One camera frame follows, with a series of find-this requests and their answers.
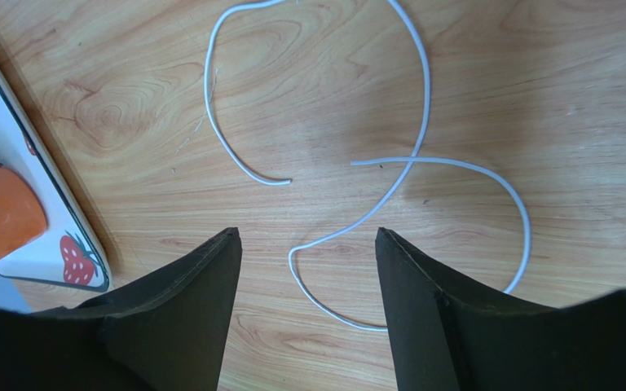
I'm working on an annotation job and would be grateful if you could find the white strawberry tray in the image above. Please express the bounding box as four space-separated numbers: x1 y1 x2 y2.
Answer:
0 71 112 292

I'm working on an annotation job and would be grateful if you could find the white cable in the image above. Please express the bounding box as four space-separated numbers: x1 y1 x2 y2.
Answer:
204 0 533 332

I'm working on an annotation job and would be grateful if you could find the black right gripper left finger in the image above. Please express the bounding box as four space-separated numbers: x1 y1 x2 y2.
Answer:
0 227 242 390

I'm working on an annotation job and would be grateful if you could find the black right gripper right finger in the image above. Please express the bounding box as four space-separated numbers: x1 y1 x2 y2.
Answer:
375 228 626 390

